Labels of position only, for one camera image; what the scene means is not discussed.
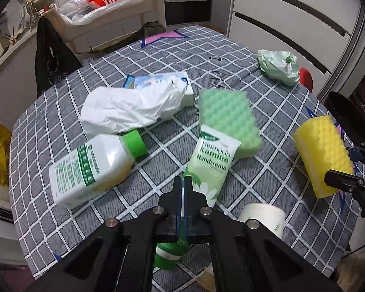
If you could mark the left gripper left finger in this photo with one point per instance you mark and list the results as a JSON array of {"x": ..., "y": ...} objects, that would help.
[{"x": 118, "y": 255}]

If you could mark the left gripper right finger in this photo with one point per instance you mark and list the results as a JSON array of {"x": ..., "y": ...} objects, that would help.
[{"x": 246, "y": 256}]

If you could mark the white paper cup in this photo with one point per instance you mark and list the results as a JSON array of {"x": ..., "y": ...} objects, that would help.
[{"x": 270, "y": 216}]

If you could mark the yellow wavy sponge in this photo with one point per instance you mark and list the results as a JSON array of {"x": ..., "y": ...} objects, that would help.
[{"x": 321, "y": 148}]

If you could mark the white bottle green cap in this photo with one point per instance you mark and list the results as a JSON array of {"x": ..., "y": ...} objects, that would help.
[{"x": 100, "y": 164}]

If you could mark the green hand cream tube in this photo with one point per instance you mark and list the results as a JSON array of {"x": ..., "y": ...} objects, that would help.
[{"x": 207, "y": 168}]

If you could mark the green wavy sponge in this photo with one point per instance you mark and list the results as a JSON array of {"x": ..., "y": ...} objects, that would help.
[{"x": 229, "y": 112}]

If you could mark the green plastic bag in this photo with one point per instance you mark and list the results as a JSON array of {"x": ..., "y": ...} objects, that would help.
[{"x": 279, "y": 65}]

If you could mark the checkered grey tablecloth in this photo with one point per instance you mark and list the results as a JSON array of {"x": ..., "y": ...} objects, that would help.
[{"x": 317, "y": 229}]

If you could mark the red plastic stool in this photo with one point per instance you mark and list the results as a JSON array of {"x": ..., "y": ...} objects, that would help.
[{"x": 306, "y": 79}]

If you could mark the white plastic bag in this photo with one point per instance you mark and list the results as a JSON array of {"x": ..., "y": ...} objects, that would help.
[{"x": 109, "y": 110}]

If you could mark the white refrigerator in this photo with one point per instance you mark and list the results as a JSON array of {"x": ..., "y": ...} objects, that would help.
[{"x": 327, "y": 36}]

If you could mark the black hanging bag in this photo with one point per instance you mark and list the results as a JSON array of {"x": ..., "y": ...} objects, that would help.
[{"x": 53, "y": 58}]

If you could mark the beige high chair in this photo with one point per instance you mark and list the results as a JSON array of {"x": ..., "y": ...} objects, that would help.
[{"x": 107, "y": 25}]

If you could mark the black built-in oven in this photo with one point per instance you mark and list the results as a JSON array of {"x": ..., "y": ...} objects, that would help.
[{"x": 187, "y": 11}]

